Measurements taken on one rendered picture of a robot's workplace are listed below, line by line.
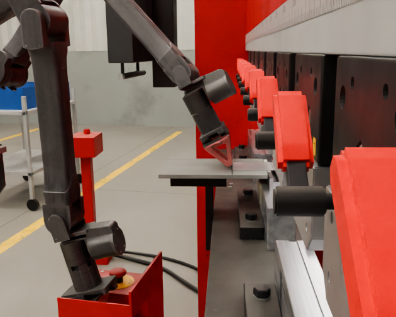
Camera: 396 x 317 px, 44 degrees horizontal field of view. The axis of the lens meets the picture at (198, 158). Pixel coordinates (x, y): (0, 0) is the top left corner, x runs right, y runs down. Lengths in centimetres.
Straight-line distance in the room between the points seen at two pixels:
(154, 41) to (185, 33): 713
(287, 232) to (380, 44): 83
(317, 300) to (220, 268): 33
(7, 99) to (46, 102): 338
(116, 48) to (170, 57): 106
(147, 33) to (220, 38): 84
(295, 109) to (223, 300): 58
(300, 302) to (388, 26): 49
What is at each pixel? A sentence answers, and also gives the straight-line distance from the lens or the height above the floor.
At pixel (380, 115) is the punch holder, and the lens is 24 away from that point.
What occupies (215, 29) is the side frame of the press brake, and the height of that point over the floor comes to 138.
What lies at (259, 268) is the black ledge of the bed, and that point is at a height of 87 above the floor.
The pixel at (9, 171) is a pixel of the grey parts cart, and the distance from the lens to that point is 435.
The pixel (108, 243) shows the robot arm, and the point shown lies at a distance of 99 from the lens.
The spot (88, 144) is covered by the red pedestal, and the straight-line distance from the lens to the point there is 295.
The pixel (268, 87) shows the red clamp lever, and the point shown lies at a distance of 53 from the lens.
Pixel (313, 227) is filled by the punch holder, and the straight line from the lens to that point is 41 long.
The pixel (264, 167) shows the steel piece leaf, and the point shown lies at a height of 100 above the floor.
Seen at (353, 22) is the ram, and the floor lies 131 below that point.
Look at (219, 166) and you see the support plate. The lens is 125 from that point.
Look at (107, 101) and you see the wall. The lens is 889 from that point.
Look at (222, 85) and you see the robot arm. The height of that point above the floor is 121.
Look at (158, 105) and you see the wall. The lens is 858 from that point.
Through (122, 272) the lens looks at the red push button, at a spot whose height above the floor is 81.
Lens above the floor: 129
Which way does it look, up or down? 12 degrees down
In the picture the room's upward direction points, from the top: 1 degrees counter-clockwise
